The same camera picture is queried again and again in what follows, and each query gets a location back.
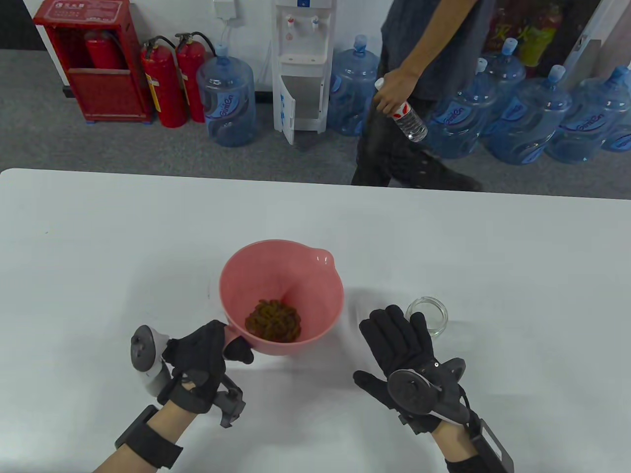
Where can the person's left thumb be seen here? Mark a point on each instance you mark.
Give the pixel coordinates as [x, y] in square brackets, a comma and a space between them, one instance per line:
[240, 351]

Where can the red fire extinguisher in cabinet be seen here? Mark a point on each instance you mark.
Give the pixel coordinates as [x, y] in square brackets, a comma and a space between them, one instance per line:
[104, 49]

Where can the person's right forearm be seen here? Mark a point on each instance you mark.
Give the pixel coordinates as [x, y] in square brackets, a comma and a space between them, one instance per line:
[456, 443]

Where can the person's right middle finger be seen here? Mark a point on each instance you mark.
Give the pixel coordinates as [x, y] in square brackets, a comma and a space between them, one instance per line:
[385, 330]

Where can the dark right hand controller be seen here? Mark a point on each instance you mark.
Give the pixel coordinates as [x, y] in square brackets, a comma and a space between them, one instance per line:
[419, 387]

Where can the person's left forearm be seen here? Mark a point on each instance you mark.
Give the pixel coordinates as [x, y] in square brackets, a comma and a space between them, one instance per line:
[170, 423]

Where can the white wall power adapter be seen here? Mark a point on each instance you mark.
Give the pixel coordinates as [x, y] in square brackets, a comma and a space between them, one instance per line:
[225, 9]

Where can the brown dried food pile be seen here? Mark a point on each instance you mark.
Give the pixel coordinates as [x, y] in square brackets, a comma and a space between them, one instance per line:
[273, 321]

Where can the blue water jug with pump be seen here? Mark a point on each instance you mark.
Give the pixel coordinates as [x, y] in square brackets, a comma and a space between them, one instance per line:
[227, 103]

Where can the person's right hand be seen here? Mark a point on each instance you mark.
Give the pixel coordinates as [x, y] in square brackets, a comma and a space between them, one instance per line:
[399, 345]

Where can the small clear glass bowl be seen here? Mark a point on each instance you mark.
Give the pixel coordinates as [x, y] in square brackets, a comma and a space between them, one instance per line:
[434, 322]

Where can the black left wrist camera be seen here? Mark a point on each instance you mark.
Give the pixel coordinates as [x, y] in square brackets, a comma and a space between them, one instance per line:
[230, 403]

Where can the person's left hand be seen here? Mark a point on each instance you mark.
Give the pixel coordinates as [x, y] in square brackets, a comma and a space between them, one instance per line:
[199, 362]

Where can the white board panel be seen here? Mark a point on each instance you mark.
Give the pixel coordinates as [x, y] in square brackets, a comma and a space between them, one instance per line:
[589, 42]

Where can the person's right little finger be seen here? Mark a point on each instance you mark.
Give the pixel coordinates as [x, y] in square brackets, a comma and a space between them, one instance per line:
[421, 332]

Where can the clear plastic water bottle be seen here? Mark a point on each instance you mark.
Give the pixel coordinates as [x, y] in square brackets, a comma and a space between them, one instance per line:
[411, 123]

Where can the grey left hand controller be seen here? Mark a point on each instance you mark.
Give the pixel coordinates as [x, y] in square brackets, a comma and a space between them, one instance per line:
[144, 362]

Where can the white water dispenser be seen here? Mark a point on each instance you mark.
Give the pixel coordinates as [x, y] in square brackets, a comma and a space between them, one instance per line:
[303, 59]

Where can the red fire extinguisher cabinet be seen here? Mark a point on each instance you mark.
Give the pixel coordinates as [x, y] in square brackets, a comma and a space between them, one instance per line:
[106, 93]

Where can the person's right thumb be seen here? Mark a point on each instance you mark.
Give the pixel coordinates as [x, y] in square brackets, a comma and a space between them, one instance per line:
[369, 380]

